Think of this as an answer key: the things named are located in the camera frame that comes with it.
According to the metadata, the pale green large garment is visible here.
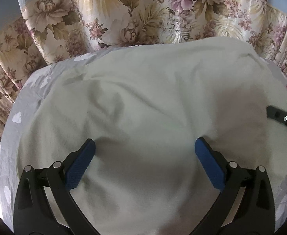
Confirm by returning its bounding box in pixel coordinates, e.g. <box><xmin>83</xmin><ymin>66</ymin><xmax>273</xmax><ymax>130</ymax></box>
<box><xmin>16</xmin><ymin>36</ymin><xmax>287</xmax><ymax>235</ymax></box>

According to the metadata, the grey animal print bedsheet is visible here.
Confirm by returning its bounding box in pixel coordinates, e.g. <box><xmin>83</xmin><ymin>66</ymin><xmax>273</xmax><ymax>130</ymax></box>
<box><xmin>0</xmin><ymin>51</ymin><xmax>287</xmax><ymax>235</ymax></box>

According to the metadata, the blue floral curtain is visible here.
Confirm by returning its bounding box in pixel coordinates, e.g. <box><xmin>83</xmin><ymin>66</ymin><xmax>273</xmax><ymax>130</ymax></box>
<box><xmin>0</xmin><ymin>0</ymin><xmax>287</xmax><ymax>139</ymax></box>

